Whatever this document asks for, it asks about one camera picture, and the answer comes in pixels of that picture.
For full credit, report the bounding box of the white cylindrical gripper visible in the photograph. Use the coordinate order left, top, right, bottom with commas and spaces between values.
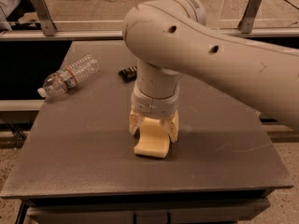
129, 86, 179, 143

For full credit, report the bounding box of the yellow curved sponge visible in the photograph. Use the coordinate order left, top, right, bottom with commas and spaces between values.
134, 118, 170, 159

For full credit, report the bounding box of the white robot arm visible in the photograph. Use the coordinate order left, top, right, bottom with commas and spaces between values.
122, 0, 299, 131

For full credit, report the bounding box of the black snack bar wrapper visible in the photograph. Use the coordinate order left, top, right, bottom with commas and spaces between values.
119, 66, 137, 82

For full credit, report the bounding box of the clear plastic water bottle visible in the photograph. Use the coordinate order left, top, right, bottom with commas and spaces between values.
37, 55, 99, 98

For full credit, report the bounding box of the grey cabinet under table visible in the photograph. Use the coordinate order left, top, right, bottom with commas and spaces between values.
14, 190, 270, 224

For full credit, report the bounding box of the clear acrylic barrier panel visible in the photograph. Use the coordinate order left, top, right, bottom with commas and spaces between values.
8, 0, 299, 33

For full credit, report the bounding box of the right metal fence bracket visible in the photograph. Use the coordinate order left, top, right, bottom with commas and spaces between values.
238, 0, 263, 34

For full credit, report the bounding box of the metal fence bracket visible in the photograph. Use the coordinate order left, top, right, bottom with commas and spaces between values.
238, 0, 263, 34
31, 0, 57, 36

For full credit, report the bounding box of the left metal fence bracket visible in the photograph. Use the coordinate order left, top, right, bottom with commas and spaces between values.
31, 0, 57, 36

